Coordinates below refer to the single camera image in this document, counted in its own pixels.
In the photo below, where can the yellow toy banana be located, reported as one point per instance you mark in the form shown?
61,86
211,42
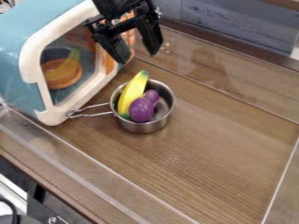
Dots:
134,87

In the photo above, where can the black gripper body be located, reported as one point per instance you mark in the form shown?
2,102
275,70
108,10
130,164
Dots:
117,15

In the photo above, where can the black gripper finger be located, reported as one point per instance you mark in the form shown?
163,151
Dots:
148,28
114,46

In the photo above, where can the blue toy microwave oven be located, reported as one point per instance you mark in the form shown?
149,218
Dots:
42,30

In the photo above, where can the purple toy eggplant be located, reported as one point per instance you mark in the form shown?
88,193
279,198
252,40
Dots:
141,107

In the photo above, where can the silver metal pot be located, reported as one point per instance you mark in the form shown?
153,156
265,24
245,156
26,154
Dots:
161,111

